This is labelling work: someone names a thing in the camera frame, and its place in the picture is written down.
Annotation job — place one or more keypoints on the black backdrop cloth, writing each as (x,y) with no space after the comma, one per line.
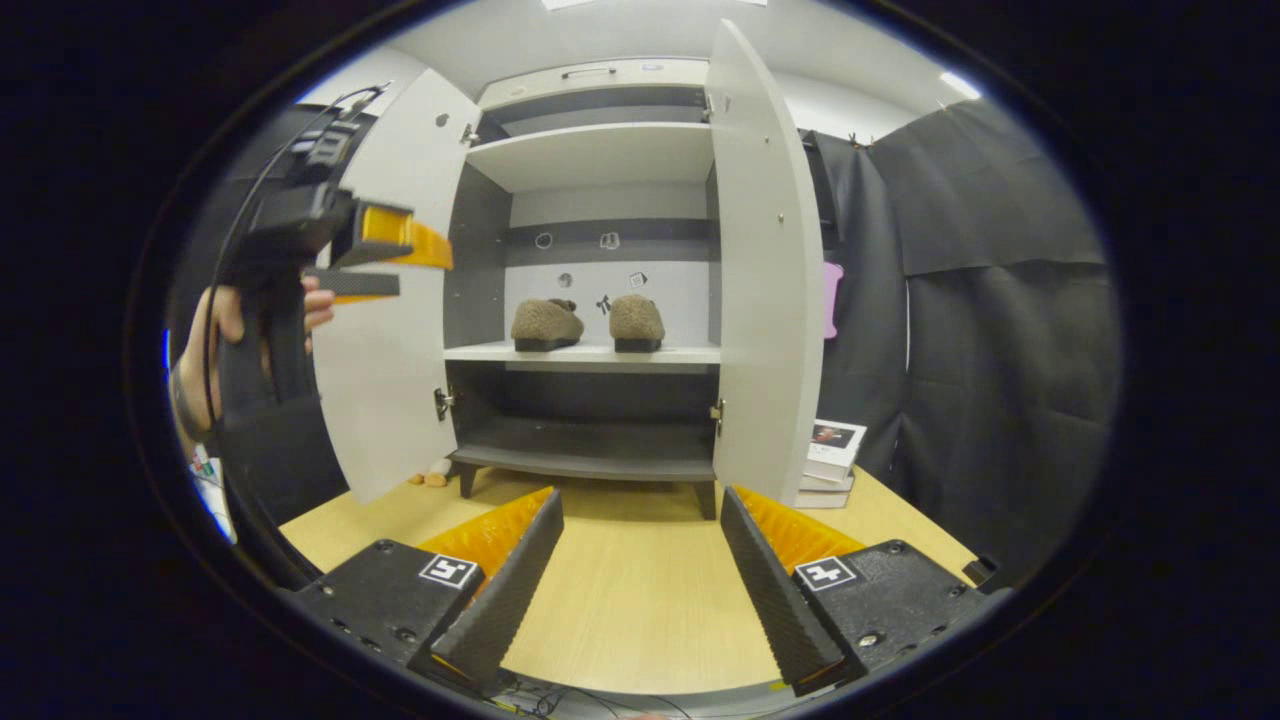
(1000,400)

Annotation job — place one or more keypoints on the photo cover white book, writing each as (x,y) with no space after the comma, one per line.
(838,445)

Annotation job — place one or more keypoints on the brown fuzzy shoe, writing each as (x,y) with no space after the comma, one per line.
(546,325)
(637,322)

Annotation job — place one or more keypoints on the grey cabinet door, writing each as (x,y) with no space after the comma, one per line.
(390,380)
(765,300)

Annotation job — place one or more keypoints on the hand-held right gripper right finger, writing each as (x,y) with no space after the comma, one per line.
(770,590)

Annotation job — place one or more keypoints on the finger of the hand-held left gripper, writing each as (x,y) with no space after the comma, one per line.
(400,240)
(355,284)

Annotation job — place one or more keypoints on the ceiling light panel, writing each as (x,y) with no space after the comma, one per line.
(650,4)
(960,85)

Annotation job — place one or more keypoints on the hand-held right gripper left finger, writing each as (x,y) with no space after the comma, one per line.
(510,600)

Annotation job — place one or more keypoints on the grey shoe cabinet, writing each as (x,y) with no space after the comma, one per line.
(590,155)

